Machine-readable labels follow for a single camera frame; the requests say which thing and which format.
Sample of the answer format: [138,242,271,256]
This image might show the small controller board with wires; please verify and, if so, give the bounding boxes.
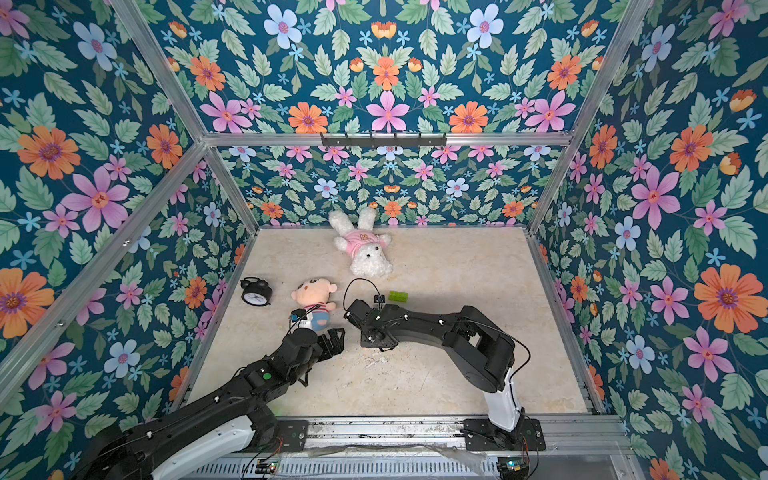
[252,459,279,475]

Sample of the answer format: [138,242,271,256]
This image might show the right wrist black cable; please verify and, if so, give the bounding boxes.
[342,277,383,313]

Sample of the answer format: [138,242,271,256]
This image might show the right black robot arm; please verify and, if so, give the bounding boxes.
[344,300,524,433]

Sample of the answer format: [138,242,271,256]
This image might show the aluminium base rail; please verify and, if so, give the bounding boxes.
[193,414,644,479]

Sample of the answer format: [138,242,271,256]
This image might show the black alarm clock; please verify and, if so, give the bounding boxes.
[240,277,273,307]

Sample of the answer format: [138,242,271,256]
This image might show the green lego brick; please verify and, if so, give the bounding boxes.
[388,291,409,303]

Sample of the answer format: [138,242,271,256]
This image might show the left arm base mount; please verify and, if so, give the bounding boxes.
[248,418,309,453]

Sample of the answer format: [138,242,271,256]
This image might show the pink plush doll striped shirt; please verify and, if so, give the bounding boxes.
[291,278,338,314]

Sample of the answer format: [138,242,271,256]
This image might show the green circuit board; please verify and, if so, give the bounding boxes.
[497,457,530,480]

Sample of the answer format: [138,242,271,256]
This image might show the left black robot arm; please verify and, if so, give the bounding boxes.
[72,328,345,479]

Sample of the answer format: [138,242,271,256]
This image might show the black wall hook bar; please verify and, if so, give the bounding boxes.
[320,133,448,149]

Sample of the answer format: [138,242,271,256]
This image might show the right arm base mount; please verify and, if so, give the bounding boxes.
[459,416,547,452]

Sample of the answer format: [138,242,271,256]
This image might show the white plush bunny pink shirt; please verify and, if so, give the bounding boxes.
[328,207,394,278]

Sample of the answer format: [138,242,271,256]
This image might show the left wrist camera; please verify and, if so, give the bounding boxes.
[290,307,330,332]

